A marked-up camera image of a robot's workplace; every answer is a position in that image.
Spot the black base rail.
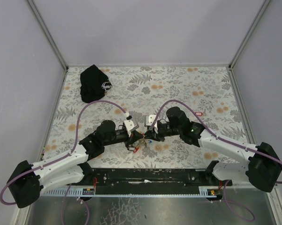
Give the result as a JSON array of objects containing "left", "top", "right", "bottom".
[{"left": 72, "top": 168, "right": 226, "bottom": 195}]

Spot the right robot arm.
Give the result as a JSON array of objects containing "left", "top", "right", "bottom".
[{"left": 145, "top": 107, "right": 282, "bottom": 193}]

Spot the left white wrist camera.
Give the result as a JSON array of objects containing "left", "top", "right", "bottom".
[{"left": 123, "top": 112, "right": 139, "bottom": 136}]

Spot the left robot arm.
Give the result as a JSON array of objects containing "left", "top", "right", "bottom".
[{"left": 7, "top": 119, "right": 143, "bottom": 208}]

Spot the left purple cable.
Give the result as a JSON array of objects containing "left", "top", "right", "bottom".
[{"left": 0, "top": 100, "right": 131, "bottom": 225}]

